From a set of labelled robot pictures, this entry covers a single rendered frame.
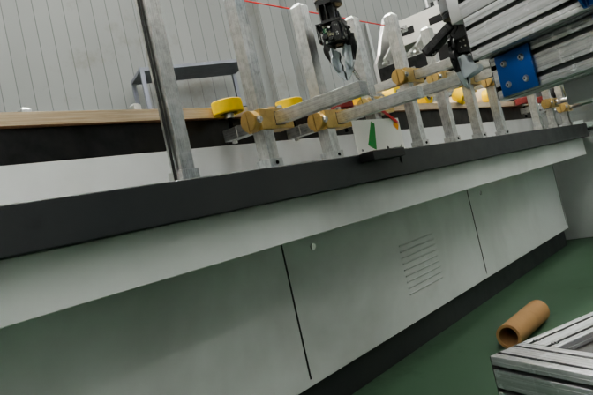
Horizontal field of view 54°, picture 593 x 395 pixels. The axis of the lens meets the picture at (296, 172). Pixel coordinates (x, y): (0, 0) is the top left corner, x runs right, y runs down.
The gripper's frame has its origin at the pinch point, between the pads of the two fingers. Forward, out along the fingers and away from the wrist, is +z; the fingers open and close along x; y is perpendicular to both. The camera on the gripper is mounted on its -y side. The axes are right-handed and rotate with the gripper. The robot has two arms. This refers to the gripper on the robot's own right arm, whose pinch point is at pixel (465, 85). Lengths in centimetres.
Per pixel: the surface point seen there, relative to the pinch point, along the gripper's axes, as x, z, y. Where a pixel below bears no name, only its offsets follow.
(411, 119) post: 19.1, 2.7, -28.7
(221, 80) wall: 298, -133, -394
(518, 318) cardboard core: 33, 75, -15
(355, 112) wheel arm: -26.6, 1.6, -19.9
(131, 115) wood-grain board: -77, -6, -46
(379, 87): 23.4, -11.9, -40.1
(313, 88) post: -30.8, -7.5, -28.3
